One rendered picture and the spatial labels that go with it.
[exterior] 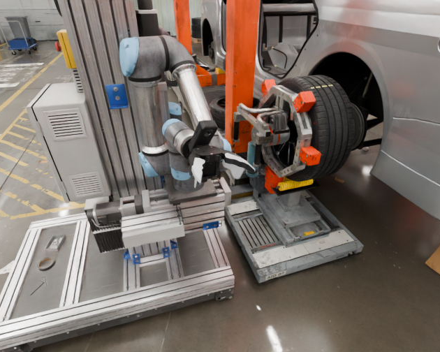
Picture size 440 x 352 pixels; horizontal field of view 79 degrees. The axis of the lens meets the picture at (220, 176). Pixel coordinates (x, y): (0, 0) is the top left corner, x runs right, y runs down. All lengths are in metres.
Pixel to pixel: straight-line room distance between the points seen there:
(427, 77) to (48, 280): 2.17
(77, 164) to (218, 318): 1.16
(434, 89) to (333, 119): 0.43
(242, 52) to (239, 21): 0.18
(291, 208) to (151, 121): 1.38
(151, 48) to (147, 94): 0.15
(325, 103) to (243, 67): 0.64
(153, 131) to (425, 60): 1.17
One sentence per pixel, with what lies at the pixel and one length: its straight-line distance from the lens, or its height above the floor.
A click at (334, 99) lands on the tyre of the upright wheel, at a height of 1.11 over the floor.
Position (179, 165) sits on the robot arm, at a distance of 0.87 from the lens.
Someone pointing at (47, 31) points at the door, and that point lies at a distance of 14.71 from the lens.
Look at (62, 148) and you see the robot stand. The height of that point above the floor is 1.05.
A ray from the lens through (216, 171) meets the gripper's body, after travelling 0.70.
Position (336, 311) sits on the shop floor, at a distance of 1.93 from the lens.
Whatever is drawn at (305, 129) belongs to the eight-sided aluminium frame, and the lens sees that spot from 1.53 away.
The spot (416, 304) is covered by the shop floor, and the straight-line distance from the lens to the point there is 2.19.
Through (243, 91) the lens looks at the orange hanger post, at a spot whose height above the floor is 1.01.
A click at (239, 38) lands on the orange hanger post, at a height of 1.35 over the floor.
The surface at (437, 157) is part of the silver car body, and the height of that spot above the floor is 1.00.
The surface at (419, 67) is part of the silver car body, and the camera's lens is 1.51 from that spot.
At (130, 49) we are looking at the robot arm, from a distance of 0.98.
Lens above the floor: 1.58
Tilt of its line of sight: 34 degrees down
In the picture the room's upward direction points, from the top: straight up
